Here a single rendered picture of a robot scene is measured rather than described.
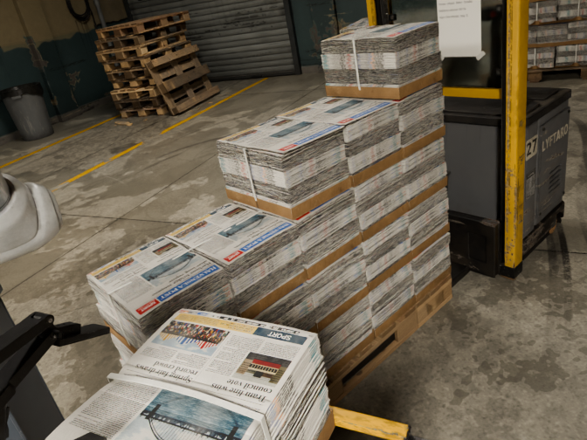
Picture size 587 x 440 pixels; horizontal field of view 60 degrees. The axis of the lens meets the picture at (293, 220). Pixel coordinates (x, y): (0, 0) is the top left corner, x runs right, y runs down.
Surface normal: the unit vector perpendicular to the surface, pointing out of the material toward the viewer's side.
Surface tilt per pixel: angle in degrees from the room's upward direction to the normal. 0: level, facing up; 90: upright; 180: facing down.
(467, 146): 90
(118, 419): 5
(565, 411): 0
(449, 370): 0
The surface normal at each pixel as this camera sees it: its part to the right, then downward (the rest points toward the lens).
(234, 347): -0.17, -0.86
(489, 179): -0.72, 0.42
